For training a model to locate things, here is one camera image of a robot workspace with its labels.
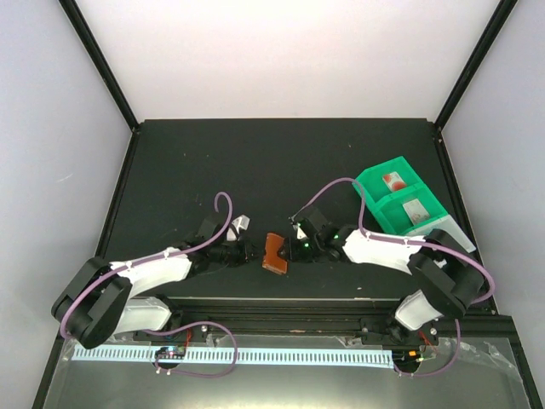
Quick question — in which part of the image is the brown leather card holder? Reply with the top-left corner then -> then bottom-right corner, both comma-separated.
261,233 -> 288,275

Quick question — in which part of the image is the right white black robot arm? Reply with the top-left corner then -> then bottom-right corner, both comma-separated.
266,206 -> 485,345

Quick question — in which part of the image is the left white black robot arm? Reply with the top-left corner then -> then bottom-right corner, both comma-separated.
51,214 -> 256,349

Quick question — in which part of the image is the red white card in bin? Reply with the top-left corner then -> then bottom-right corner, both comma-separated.
382,171 -> 407,193

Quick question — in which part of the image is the white card in middle bin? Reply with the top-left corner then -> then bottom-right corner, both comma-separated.
403,199 -> 430,226

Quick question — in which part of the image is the green plastic bin far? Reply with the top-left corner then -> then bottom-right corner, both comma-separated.
356,156 -> 423,204

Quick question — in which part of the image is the green plastic bin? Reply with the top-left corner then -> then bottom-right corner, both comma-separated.
373,183 -> 448,235
356,156 -> 423,204

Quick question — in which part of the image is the left circuit board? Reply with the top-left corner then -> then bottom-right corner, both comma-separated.
155,346 -> 186,360

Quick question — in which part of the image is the circuit board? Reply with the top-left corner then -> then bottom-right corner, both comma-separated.
392,349 -> 433,365
155,346 -> 186,360

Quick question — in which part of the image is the green plastic bin middle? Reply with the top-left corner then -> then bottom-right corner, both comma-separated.
373,183 -> 448,235

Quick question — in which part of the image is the right circuit board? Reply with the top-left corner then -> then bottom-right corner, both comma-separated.
392,349 -> 433,365

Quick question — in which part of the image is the clear plastic bin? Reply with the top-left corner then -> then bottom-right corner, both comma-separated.
405,215 -> 476,253

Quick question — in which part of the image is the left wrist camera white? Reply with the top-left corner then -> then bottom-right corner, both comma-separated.
226,215 -> 250,241

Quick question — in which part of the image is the black aluminium rail base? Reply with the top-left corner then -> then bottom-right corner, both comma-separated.
63,297 -> 516,342

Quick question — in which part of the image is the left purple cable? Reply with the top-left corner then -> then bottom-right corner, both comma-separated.
60,192 -> 233,340

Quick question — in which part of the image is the purple cable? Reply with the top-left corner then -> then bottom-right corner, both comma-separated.
293,177 -> 497,304
60,192 -> 233,340

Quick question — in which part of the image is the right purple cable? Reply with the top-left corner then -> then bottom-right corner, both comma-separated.
293,177 -> 497,304

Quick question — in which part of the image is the white slotted cable duct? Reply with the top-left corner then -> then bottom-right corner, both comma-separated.
71,344 -> 393,369

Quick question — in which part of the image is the left black frame post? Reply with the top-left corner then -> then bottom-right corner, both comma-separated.
59,0 -> 139,131

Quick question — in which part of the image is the black frame post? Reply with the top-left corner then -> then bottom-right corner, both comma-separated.
59,0 -> 139,131
433,0 -> 519,129

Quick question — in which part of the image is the right black frame post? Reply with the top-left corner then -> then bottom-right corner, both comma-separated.
433,0 -> 519,129

